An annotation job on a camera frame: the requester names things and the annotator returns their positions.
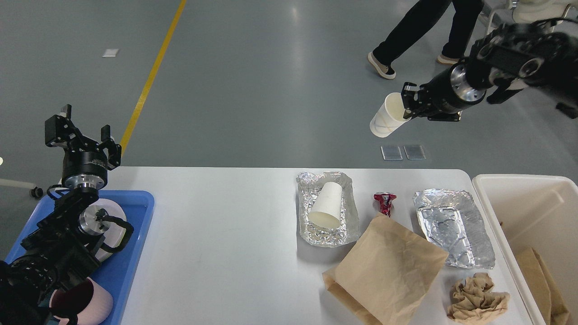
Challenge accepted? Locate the crumpled foil piece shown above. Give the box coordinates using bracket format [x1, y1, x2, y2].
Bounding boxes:
[413, 188, 495, 269]

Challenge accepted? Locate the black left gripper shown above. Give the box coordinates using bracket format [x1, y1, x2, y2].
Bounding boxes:
[45, 104, 122, 189]

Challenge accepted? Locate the white office chair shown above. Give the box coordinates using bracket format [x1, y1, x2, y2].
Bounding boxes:
[481, 0, 577, 35]

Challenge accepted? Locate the blue plastic tray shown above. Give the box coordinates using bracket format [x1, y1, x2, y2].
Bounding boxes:
[5, 189, 154, 325]

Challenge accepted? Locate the grey floor socket plate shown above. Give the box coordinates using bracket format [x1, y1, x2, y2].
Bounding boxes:
[381, 145, 403, 161]
[403, 144, 427, 160]

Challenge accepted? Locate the aluminium foil tray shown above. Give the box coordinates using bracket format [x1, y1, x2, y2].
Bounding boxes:
[296, 172, 360, 248]

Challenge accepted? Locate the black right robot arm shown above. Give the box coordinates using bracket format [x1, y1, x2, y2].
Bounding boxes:
[401, 17, 578, 122]

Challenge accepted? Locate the walking person in black trousers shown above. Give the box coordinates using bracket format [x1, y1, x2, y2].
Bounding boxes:
[368, 0, 485, 79]

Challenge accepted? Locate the crushed red soda can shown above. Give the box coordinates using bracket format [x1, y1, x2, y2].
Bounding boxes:
[373, 193, 397, 218]

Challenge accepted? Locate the white paper cup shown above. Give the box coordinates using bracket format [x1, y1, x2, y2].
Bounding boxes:
[308, 182, 343, 230]
[369, 93, 411, 138]

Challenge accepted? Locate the white plastic bin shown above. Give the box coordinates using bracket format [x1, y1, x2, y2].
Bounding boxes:
[472, 174, 578, 325]

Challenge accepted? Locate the white paper cup lying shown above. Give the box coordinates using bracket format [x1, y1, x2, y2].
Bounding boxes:
[308, 182, 343, 230]

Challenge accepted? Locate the pink ribbed mug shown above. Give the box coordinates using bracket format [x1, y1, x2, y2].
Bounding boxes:
[49, 278, 113, 325]

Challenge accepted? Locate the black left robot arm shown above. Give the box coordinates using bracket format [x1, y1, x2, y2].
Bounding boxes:
[0, 104, 134, 325]

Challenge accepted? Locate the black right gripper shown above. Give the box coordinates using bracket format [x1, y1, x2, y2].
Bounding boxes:
[401, 64, 487, 123]

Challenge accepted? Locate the crumpled brown paper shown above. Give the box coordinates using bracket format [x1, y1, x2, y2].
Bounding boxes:
[447, 272, 510, 325]

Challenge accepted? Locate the brown paper bag in bin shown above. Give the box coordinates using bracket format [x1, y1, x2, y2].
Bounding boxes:
[515, 246, 570, 325]

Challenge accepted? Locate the brown paper bag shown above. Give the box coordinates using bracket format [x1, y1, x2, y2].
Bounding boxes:
[322, 213, 448, 325]
[515, 246, 570, 325]

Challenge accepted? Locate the pink plate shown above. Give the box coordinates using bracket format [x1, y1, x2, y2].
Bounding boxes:
[93, 198, 127, 263]

